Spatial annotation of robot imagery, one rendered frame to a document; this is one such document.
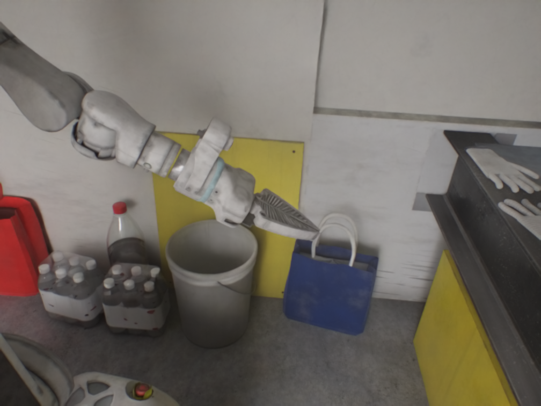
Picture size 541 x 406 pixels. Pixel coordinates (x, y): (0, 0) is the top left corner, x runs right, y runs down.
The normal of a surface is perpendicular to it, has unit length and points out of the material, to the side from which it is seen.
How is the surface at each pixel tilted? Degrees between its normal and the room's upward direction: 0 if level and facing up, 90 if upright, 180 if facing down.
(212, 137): 92
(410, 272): 90
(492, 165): 0
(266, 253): 87
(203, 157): 77
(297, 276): 88
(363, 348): 0
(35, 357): 39
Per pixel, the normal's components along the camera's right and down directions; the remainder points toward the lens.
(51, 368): 0.84, -0.37
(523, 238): 0.04, -0.84
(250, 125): -0.08, 0.53
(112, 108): 0.57, -0.60
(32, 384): 0.97, -0.05
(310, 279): -0.37, 0.49
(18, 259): 0.40, 0.46
